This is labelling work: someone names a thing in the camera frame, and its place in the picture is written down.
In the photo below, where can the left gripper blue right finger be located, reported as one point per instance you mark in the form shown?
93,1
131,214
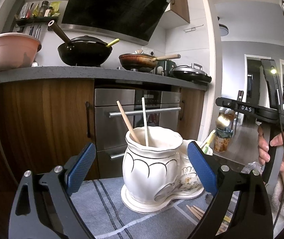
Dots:
206,175

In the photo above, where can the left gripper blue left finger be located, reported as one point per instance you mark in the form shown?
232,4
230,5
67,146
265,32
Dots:
77,168

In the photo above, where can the green yellow plastic spoon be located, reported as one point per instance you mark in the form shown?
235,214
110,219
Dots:
206,143

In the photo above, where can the wooden chopstick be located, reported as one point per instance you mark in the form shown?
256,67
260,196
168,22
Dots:
145,121
127,122
223,226
199,208

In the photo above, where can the plastic bag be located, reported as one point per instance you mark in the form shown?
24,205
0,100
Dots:
252,166

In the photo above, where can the white floral ceramic utensil holder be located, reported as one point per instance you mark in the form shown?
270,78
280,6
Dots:
157,174

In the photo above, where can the black lidded griddle pan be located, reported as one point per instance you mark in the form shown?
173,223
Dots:
193,73

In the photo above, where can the dark green kettle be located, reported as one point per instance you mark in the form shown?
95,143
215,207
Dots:
165,67

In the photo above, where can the brown frying pan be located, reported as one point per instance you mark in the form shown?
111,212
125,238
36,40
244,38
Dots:
143,62

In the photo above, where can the black wok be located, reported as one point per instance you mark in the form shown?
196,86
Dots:
83,50

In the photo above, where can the pink basin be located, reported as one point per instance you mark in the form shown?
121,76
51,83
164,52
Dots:
17,50

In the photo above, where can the spice shelf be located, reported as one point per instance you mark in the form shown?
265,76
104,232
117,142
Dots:
37,12

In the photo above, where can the black range hood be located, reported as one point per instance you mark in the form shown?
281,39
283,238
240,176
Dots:
133,18

